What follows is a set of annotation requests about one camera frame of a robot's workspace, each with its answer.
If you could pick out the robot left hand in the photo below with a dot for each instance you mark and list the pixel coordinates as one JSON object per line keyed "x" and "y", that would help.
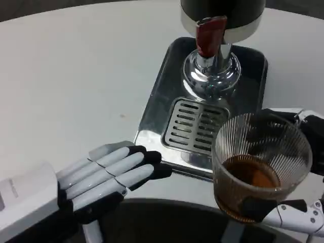
{"x": 114, "y": 164}

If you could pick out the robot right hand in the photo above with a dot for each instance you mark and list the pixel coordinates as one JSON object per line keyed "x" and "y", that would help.
{"x": 316, "y": 141}

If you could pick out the clear ribbed glass cup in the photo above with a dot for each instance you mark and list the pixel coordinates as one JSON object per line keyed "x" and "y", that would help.
{"x": 253, "y": 177}

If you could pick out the black robot torso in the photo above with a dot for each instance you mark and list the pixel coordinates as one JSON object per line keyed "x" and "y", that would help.
{"x": 164, "y": 222}

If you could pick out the steel drip tray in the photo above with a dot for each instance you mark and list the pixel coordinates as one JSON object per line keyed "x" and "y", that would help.
{"x": 162, "y": 101}

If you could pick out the slotted steel drain grid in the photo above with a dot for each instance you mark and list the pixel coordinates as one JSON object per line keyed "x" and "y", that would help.
{"x": 184, "y": 121}

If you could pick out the black steel drink dispenser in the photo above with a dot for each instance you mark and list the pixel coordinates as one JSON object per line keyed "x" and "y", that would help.
{"x": 227, "y": 12}

